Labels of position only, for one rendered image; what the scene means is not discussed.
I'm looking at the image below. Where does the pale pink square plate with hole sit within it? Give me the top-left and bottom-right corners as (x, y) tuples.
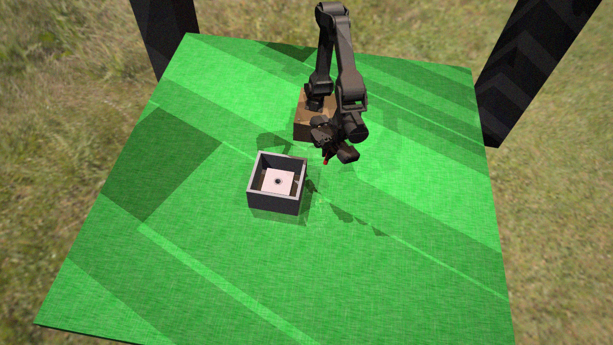
(261, 168), (295, 196)

